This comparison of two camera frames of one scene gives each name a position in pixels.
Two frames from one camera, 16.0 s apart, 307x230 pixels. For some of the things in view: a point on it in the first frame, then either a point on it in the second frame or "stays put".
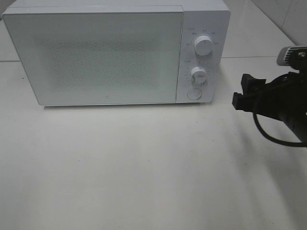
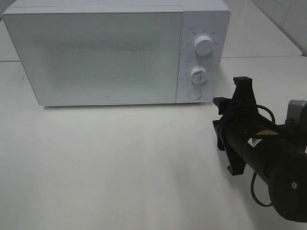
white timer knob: x=199 y=74 stays put
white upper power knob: x=203 y=45 stays put
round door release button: x=194 y=94 stays put
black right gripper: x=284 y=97 → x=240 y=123
